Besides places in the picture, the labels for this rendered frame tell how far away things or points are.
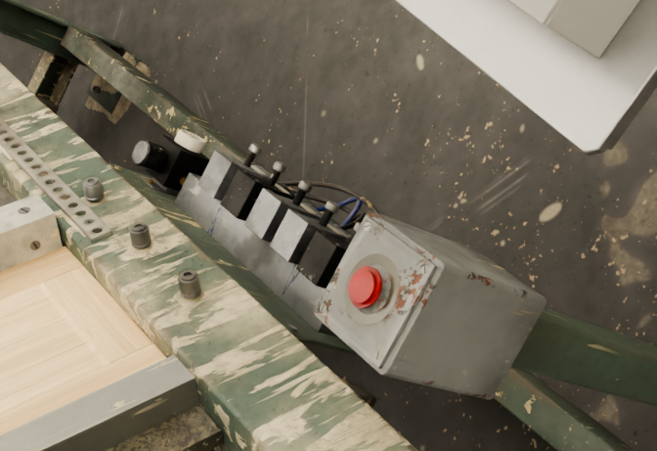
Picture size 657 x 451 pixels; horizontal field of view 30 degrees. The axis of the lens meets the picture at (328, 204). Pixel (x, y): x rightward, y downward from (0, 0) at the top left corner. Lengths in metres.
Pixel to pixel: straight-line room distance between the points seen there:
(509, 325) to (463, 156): 1.19
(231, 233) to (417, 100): 0.95
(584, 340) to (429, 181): 1.09
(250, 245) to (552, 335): 0.45
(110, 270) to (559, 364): 0.55
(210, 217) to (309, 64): 1.15
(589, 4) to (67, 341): 0.71
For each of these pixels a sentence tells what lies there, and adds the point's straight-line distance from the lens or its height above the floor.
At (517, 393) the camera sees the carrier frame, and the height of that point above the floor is 0.18.
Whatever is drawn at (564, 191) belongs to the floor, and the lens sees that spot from 2.21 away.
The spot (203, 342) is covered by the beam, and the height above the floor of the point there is 0.89.
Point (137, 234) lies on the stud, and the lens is 1.53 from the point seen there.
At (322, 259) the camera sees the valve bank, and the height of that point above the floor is 0.76.
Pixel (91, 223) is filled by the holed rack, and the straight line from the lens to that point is 1.61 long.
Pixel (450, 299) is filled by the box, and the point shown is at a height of 0.89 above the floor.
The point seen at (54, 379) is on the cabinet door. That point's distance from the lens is 1.43.
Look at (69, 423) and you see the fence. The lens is 1.34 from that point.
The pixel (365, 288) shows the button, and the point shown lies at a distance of 1.14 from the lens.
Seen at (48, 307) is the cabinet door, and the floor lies 0.94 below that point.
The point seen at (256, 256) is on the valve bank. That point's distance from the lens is 1.57.
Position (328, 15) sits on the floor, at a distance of 2.77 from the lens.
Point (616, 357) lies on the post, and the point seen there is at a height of 0.55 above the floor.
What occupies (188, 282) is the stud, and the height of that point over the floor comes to 0.88.
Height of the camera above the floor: 1.76
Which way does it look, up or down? 43 degrees down
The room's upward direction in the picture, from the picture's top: 70 degrees counter-clockwise
